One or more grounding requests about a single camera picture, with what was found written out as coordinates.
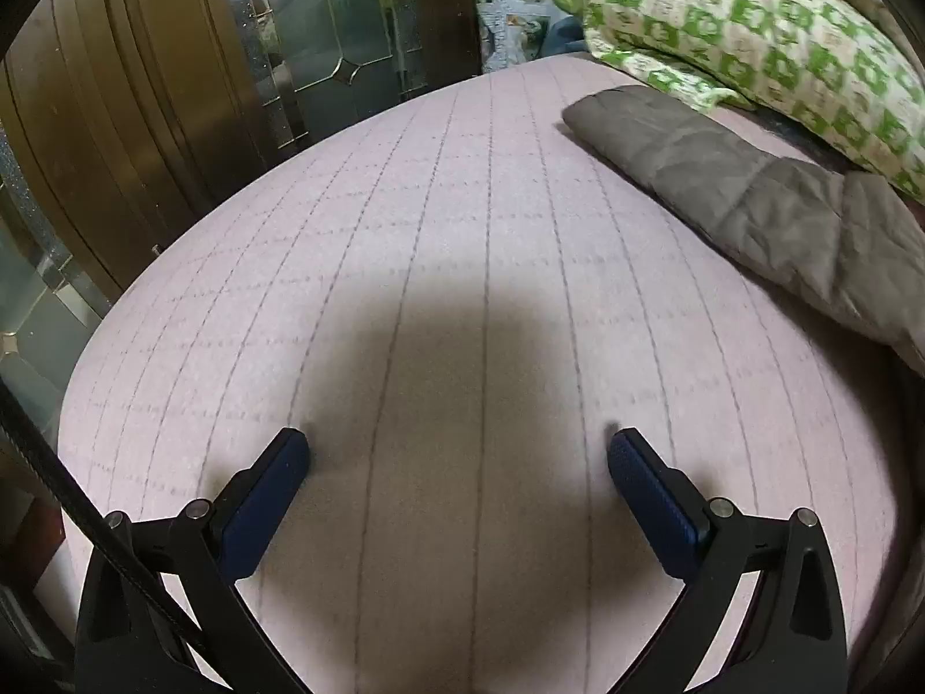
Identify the grey quilted jacket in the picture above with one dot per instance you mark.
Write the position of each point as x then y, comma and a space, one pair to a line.
723, 181

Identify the green patterned pillow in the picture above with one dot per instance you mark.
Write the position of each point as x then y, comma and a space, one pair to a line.
759, 36

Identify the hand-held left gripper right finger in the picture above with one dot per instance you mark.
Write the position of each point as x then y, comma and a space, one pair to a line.
650, 506

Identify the bed with pink sheet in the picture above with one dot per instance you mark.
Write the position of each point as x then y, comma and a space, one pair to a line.
433, 231

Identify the printed plastic bag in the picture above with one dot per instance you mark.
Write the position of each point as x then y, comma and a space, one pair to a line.
513, 7

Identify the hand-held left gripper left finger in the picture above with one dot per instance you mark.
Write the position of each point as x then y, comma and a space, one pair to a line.
264, 499

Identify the wooden wardrobe with glass doors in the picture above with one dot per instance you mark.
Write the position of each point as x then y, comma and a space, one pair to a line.
144, 87

